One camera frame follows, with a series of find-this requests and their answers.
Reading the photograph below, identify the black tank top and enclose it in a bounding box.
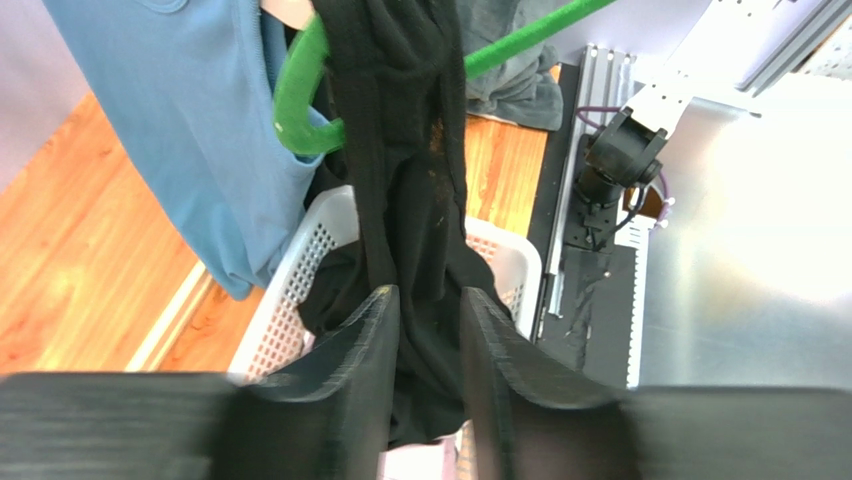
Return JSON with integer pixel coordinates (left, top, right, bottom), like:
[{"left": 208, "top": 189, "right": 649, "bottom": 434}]
[{"left": 299, "top": 1, "right": 496, "bottom": 449}]

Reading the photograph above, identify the grey fleece blanket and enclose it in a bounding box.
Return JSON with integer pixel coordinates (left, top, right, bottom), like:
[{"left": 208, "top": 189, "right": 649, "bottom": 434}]
[{"left": 456, "top": 0, "right": 564, "bottom": 131}]

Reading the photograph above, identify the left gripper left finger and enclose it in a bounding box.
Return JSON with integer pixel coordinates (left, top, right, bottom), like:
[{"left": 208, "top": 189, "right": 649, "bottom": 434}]
[{"left": 1, "top": 286, "right": 399, "bottom": 479}]

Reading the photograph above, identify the blue tank top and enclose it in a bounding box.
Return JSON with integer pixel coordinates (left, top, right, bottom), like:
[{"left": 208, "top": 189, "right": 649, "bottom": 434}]
[{"left": 46, "top": 0, "right": 321, "bottom": 300}]

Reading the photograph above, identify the white plastic basket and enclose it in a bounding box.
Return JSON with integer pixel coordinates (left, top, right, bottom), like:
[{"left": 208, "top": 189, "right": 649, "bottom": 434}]
[{"left": 227, "top": 186, "right": 542, "bottom": 479}]

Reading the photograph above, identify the green plastic hanger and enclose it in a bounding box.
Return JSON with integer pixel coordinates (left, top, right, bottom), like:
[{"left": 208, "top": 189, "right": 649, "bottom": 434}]
[{"left": 273, "top": 0, "right": 611, "bottom": 156}]

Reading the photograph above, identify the beige wooden hanger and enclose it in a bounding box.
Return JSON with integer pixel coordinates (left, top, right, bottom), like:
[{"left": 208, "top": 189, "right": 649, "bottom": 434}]
[{"left": 259, "top": 0, "right": 314, "bottom": 30}]

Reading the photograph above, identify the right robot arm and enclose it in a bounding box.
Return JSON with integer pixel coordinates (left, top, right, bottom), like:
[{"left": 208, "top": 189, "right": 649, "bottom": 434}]
[{"left": 565, "top": 1, "right": 793, "bottom": 252}]

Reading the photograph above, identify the mauve tank top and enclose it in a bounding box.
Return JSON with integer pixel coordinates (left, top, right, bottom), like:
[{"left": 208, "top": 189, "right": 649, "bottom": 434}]
[{"left": 377, "top": 436, "right": 457, "bottom": 480}]

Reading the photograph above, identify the wooden clothes rack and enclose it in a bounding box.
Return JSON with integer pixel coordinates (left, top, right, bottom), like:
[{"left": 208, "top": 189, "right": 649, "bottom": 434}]
[{"left": 124, "top": 261, "right": 214, "bottom": 372}]

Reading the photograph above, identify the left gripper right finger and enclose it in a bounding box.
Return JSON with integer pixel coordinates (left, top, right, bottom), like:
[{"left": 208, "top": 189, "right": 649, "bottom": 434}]
[{"left": 460, "top": 288, "right": 851, "bottom": 479}]

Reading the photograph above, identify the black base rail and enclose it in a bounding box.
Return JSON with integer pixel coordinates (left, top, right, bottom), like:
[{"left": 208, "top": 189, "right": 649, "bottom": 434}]
[{"left": 527, "top": 45, "right": 652, "bottom": 388}]

